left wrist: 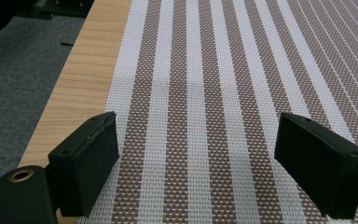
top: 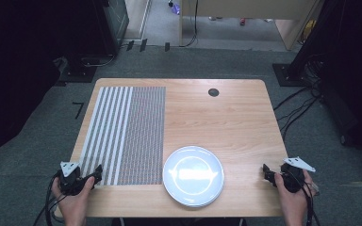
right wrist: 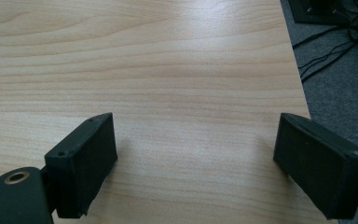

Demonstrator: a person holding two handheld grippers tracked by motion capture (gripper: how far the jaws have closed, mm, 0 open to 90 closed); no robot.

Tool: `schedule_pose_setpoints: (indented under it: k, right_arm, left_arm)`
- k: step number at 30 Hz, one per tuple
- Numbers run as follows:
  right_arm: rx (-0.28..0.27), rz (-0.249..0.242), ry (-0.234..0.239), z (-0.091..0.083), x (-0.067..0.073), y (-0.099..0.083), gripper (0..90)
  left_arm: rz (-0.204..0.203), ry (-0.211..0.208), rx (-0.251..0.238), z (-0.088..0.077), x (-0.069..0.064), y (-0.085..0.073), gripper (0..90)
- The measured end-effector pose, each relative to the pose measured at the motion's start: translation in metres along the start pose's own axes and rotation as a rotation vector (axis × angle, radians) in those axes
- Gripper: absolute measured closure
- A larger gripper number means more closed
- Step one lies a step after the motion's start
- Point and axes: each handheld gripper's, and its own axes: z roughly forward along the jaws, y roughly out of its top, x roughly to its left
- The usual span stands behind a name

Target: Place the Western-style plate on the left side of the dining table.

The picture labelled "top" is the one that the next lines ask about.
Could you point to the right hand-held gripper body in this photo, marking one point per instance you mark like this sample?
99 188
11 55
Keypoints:
294 175

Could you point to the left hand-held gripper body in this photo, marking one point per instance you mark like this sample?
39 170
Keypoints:
70 177

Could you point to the white plate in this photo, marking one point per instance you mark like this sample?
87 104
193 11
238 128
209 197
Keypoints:
193 176

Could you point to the person's right hand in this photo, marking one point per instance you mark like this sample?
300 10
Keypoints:
292 201

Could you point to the person's left hand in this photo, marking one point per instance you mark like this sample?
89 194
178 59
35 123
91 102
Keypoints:
74 204

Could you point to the striped grey placemat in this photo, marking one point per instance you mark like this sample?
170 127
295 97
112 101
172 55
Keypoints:
128 135

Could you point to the wooden table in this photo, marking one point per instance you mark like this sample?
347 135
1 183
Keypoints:
226 125

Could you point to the black stand base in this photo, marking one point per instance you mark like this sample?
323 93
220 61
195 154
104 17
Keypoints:
78 72
287 75

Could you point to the wooden cabinet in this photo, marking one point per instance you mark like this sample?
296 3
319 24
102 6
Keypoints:
248 22

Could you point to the purple object on floor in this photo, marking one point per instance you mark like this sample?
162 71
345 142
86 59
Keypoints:
175 8

